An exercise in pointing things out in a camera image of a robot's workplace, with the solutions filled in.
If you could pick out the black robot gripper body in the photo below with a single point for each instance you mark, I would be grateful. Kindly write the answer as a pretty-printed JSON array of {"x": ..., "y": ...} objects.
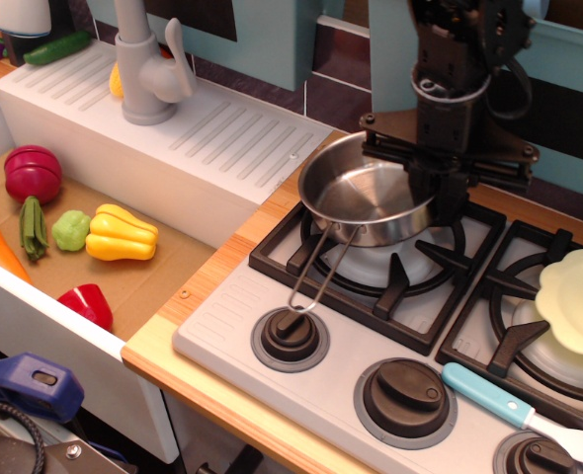
[{"x": 462, "y": 46}]

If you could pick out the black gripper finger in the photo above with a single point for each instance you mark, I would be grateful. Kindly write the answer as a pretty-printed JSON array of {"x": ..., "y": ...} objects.
[{"x": 437, "y": 199}]

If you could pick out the small steel pan wire handle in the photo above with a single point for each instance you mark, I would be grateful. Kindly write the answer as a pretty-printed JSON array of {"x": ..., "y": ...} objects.
[{"x": 356, "y": 199}]

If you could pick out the grey toy stove top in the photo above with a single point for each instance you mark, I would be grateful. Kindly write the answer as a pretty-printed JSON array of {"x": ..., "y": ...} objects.
[{"x": 323, "y": 393}]

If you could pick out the dark middle stove knob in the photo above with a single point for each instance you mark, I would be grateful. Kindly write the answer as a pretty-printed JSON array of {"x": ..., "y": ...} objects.
[{"x": 405, "y": 398}]

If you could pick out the dark stove knob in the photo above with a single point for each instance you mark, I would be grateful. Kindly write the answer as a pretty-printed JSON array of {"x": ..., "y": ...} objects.
[
  {"x": 538, "y": 455},
  {"x": 405, "y": 398},
  {"x": 289, "y": 336}
]

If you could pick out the dark left stove knob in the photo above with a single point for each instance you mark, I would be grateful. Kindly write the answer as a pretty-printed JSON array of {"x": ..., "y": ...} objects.
[{"x": 289, "y": 336}]

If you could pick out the dark right stove knob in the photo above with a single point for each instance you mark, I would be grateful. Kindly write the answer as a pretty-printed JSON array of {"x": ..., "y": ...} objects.
[{"x": 538, "y": 455}]

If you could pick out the dark left burner grate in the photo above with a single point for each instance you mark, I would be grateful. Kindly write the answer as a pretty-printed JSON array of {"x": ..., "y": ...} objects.
[{"x": 406, "y": 292}]

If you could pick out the dark burner grate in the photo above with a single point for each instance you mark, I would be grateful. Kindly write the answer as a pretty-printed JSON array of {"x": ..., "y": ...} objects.
[
  {"x": 406, "y": 292},
  {"x": 500, "y": 335}
]

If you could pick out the dark right burner grate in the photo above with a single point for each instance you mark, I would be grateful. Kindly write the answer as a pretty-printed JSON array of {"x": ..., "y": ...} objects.
[{"x": 500, "y": 335}]

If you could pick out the pale yellow plastic plate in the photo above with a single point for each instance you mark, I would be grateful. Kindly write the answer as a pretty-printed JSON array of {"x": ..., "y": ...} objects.
[{"x": 559, "y": 300}]

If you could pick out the white toy sink unit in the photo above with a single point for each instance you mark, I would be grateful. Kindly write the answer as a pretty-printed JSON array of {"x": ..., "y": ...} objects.
[{"x": 203, "y": 172}]

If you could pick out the grey toy faucet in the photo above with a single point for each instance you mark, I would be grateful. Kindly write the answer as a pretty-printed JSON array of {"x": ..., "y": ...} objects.
[{"x": 153, "y": 85}]

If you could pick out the brown cardboard sheet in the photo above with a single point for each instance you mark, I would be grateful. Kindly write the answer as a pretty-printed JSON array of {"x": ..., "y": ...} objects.
[{"x": 134, "y": 289}]

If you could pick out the yellow toy bell pepper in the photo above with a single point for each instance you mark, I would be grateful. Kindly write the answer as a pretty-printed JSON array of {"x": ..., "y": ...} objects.
[{"x": 116, "y": 234}]

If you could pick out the yellow toy corn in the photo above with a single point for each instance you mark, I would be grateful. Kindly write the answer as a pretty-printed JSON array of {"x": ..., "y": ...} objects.
[{"x": 115, "y": 83}]

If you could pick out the red toy pepper piece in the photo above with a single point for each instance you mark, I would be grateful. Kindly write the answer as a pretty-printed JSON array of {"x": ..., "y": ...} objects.
[{"x": 89, "y": 301}]

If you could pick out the light green toy lettuce piece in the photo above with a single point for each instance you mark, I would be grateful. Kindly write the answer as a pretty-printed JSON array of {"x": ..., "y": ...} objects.
[{"x": 70, "y": 230}]

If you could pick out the green toy cucumber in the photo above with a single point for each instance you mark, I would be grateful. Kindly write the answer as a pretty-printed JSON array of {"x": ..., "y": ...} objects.
[{"x": 58, "y": 49}]

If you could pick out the green toy bean pods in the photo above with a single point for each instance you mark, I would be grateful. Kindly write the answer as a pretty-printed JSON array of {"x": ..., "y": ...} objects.
[{"x": 32, "y": 228}]

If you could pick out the purple toy onion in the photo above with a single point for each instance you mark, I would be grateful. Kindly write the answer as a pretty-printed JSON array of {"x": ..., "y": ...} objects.
[{"x": 32, "y": 171}]

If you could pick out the white black cylinder device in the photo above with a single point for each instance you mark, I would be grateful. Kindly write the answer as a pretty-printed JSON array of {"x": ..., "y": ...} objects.
[{"x": 23, "y": 20}]

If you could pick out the blue plastic clamp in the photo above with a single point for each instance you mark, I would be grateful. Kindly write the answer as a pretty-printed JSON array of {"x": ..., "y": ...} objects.
[{"x": 40, "y": 387}]

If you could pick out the white spatula light blue handle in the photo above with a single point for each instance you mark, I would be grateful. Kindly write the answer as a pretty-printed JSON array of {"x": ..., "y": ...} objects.
[{"x": 510, "y": 408}]

